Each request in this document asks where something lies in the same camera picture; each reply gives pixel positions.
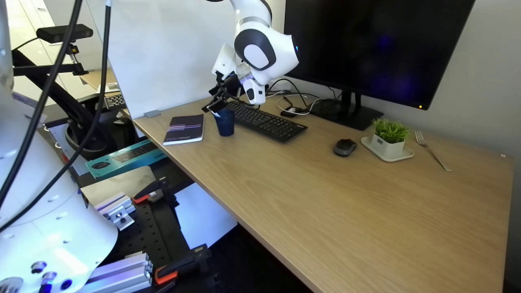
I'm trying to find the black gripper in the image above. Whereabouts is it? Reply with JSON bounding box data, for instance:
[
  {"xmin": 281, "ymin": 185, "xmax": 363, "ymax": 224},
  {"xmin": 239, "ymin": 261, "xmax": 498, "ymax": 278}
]
[{"xmin": 202, "ymin": 71, "xmax": 242, "ymax": 112}]

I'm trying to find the orange black clamp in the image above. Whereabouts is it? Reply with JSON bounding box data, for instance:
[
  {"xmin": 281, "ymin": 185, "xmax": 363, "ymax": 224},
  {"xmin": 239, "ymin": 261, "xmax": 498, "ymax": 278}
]
[{"xmin": 153, "ymin": 243, "xmax": 210, "ymax": 284}]

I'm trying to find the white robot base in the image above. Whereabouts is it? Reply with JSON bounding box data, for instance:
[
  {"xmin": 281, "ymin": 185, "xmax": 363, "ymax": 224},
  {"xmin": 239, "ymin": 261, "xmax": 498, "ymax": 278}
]
[{"xmin": 0, "ymin": 1, "xmax": 117, "ymax": 293}]

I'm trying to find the blue plastic cup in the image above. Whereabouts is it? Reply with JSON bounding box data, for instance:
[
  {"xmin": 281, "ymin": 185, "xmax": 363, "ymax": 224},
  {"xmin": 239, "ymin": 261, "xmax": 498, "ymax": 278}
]
[{"xmin": 215, "ymin": 108, "xmax": 234, "ymax": 136}]

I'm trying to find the silver aluminium extrusion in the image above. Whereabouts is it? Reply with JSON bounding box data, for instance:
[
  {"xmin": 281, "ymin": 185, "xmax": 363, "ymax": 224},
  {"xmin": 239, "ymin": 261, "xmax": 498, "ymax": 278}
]
[{"xmin": 78, "ymin": 252, "xmax": 153, "ymax": 293}]

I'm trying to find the black computer monitor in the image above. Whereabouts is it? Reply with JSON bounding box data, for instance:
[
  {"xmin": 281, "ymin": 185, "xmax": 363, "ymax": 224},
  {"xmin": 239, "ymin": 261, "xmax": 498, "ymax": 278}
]
[{"xmin": 285, "ymin": 0, "xmax": 475, "ymax": 129}]

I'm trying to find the black camera on stand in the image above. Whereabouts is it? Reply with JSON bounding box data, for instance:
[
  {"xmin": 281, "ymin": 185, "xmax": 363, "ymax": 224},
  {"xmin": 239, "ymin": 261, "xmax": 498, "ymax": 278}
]
[{"xmin": 36, "ymin": 24, "xmax": 93, "ymax": 42}]

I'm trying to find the small green potted plant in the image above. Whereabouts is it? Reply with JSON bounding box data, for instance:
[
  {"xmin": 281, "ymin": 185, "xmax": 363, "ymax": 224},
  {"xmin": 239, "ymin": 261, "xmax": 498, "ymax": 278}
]
[{"xmin": 361, "ymin": 118, "xmax": 413, "ymax": 162}]

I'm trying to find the white partition board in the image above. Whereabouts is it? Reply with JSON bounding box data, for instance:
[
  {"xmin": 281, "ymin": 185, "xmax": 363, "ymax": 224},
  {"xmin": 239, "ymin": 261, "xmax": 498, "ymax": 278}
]
[{"xmin": 104, "ymin": 0, "xmax": 286, "ymax": 120}]

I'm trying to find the black looped cable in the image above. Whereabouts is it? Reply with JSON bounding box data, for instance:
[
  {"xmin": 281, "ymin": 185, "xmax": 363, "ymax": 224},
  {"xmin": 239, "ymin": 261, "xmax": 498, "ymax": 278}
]
[{"xmin": 267, "ymin": 76, "xmax": 327, "ymax": 116}]

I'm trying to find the dark purple striped notebook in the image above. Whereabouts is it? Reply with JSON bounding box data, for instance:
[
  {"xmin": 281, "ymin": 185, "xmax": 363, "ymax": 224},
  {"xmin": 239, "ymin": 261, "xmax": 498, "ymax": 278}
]
[{"xmin": 163, "ymin": 113, "xmax": 203, "ymax": 144}]

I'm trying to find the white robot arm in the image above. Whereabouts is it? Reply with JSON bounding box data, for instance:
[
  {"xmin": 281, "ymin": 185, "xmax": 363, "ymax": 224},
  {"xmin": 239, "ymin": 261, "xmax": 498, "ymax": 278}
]
[{"xmin": 203, "ymin": 0, "xmax": 298, "ymax": 112}]

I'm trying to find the black computer mouse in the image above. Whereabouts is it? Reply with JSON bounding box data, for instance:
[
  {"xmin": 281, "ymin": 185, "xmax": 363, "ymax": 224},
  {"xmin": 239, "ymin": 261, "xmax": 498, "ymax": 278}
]
[{"xmin": 332, "ymin": 138, "xmax": 358, "ymax": 157}]

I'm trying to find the black computer keyboard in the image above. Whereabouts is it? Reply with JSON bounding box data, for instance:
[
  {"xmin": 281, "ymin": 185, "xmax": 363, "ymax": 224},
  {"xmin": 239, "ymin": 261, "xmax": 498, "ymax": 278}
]
[{"xmin": 228, "ymin": 102, "xmax": 306, "ymax": 142}]

